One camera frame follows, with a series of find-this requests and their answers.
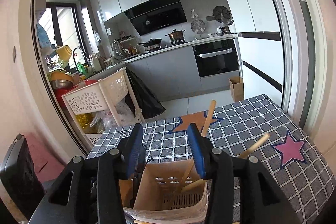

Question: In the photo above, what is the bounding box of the black kitchen faucet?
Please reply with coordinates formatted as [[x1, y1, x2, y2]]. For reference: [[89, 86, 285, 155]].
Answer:
[[72, 46, 89, 74]]

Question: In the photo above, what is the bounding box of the wooden chopstick in holder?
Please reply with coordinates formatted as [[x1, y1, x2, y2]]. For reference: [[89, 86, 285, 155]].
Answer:
[[181, 133, 270, 193], [181, 100, 217, 192]]

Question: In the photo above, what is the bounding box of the beige utensil holder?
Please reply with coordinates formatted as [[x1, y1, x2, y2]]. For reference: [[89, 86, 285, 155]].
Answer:
[[119, 160, 209, 223]]

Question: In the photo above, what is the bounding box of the grey checkered tablecloth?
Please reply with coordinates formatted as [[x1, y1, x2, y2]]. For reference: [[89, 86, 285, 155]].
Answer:
[[89, 94, 335, 223]]

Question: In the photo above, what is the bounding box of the white perforated storage cart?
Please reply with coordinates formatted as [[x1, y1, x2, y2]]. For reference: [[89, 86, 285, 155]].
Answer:
[[62, 68, 145, 148]]

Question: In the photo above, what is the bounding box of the black garbage bag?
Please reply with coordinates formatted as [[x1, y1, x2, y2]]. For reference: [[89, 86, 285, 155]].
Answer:
[[126, 68, 166, 119]]

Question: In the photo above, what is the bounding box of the cardboard box on floor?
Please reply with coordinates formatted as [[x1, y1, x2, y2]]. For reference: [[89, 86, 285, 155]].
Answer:
[[229, 76, 244, 102]]

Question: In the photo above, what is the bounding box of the black built-in oven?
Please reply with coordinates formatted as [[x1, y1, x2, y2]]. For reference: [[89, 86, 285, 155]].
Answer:
[[193, 39, 239, 77]]

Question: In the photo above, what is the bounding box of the yellow bowl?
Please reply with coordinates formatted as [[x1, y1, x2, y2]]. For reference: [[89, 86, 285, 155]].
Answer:
[[56, 45, 72, 62]]

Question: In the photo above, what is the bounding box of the black wok pan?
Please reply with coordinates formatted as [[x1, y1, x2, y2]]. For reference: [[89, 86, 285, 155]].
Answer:
[[138, 39, 162, 52]]

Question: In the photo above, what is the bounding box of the brass cooking pot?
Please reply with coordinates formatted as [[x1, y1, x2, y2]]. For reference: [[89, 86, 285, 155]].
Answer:
[[166, 29, 185, 41]]

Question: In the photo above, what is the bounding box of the white refrigerator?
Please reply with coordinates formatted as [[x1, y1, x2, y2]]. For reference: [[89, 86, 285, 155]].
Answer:
[[227, 0, 284, 106]]

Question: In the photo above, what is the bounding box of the black range hood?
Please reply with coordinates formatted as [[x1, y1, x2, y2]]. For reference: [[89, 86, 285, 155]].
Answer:
[[123, 0, 187, 36]]

